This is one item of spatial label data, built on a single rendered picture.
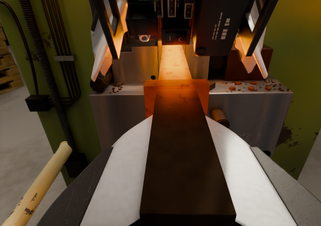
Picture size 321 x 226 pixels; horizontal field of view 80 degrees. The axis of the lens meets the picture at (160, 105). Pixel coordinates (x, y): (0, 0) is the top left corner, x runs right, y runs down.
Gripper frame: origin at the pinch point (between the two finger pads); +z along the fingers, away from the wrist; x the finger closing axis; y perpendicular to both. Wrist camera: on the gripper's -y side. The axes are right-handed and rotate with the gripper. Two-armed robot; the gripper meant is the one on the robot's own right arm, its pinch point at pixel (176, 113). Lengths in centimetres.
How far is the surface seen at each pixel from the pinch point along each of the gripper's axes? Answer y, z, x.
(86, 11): -4.9, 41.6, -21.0
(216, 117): 12.3, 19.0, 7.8
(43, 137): 99, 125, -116
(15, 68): 71, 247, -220
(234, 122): 15.2, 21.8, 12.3
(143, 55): 2.9, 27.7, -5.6
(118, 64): 4.7, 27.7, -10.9
